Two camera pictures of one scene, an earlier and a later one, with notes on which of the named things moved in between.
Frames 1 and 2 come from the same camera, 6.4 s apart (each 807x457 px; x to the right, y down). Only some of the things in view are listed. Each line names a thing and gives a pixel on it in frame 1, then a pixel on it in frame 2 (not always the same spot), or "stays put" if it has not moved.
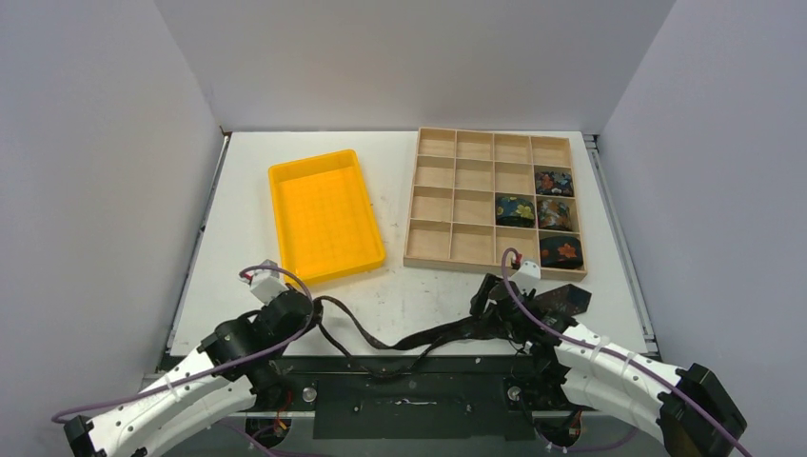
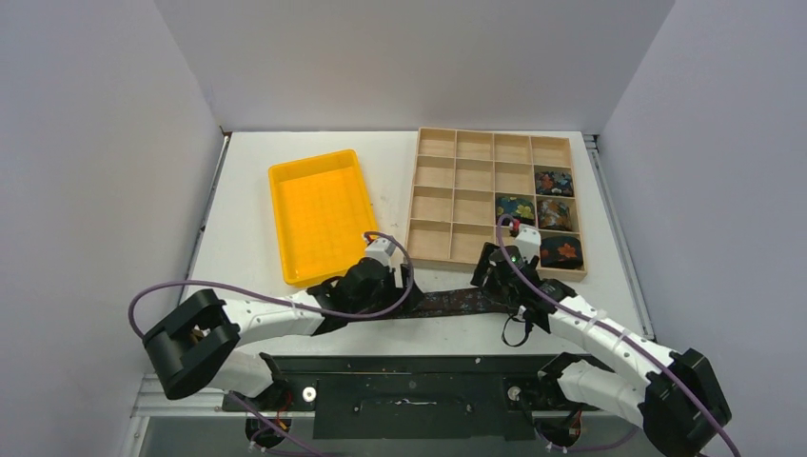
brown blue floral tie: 566,300 -> 475,300
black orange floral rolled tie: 561,251 stays put
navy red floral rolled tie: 554,183 stays put
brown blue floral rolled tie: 554,214 stays put
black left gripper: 265,307 -> 390,281
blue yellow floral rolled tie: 515,211 stays put
